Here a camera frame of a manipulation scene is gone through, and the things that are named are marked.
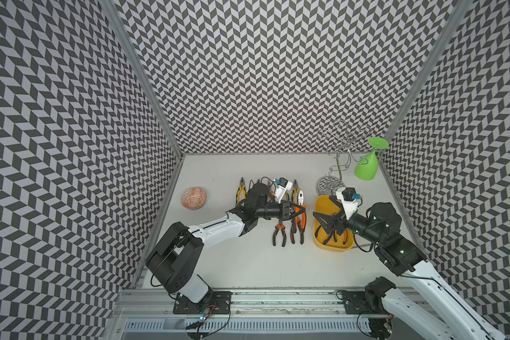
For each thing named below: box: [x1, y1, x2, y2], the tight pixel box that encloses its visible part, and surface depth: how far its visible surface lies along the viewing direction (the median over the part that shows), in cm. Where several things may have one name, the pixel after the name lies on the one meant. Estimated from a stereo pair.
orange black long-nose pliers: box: [272, 223, 287, 248], surface depth 91 cm
